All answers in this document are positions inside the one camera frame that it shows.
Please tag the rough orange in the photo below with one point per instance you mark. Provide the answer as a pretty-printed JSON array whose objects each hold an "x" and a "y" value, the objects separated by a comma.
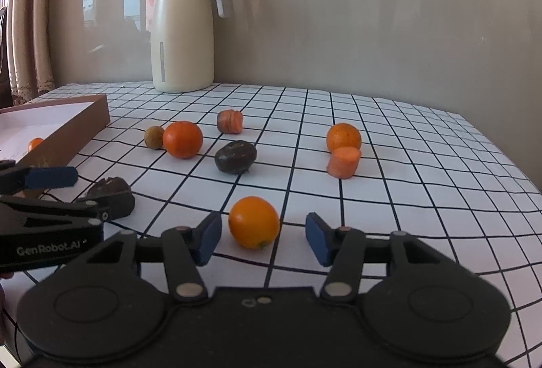
[{"x": 343, "y": 135}]

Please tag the large orange tangerine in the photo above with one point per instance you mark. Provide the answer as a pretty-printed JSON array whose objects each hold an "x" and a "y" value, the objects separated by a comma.
[{"x": 183, "y": 139}]

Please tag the small brown longan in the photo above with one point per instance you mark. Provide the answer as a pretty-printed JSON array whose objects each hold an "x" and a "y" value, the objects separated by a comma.
[{"x": 153, "y": 137}]

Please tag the brown cardboard box tray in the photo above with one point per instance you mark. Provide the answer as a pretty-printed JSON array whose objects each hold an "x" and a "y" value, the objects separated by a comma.
[{"x": 65, "y": 125}]

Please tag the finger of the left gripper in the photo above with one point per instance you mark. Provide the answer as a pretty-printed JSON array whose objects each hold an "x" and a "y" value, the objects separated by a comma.
[
  {"x": 17, "y": 178},
  {"x": 19, "y": 212}
]

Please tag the dark chestnut cracked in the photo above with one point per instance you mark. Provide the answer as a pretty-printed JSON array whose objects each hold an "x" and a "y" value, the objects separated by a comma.
[{"x": 114, "y": 195}]

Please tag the dark chestnut centre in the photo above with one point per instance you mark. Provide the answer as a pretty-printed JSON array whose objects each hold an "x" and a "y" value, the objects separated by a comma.
[{"x": 236, "y": 158}]

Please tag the beige curtain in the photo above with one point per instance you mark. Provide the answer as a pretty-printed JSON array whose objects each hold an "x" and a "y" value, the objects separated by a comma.
[{"x": 25, "y": 61}]

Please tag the cream grey thermos jug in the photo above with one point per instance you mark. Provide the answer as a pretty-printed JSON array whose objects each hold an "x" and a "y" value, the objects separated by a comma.
[{"x": 182, "y": 43}]

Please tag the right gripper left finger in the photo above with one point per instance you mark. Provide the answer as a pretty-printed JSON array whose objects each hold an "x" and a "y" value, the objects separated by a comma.
[{"x": 185, "y": 250}]

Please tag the carrot chunk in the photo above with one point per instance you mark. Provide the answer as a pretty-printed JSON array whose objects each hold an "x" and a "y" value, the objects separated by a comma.
[
  {"x": 344, "y": 162},
  {"x": 230, "y": 121}
]

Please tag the small kumquat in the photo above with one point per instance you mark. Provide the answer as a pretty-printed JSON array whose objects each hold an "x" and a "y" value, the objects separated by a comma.
[{"x": 34, "y": 143}]

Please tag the checkered white tablecloth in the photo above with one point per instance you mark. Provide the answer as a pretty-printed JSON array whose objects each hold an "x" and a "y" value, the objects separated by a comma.
[{"x": 425, "y": 171}]

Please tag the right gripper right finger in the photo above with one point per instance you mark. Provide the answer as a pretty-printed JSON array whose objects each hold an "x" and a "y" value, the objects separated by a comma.
[{"x": 343, "y": 251}]

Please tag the carrot chunk back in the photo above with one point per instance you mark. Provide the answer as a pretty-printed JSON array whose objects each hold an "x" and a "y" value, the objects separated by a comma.
[{"x": 230, "y": 121}]

